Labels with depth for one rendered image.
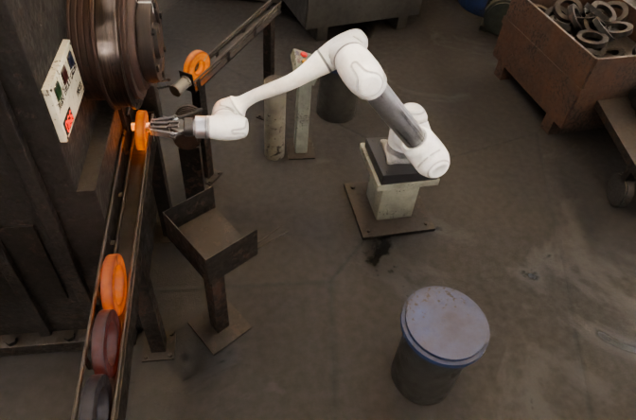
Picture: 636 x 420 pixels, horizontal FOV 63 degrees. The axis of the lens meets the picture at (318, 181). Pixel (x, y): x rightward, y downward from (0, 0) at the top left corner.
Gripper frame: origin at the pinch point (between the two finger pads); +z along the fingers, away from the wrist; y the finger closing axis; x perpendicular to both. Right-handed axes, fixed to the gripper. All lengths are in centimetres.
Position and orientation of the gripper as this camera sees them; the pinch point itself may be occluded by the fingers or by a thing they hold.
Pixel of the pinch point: (140, 126)
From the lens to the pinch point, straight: 212.7
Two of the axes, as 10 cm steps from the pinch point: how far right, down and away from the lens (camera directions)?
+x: 1.2, -7.1, -6.9
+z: -9.8, 0.1, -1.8
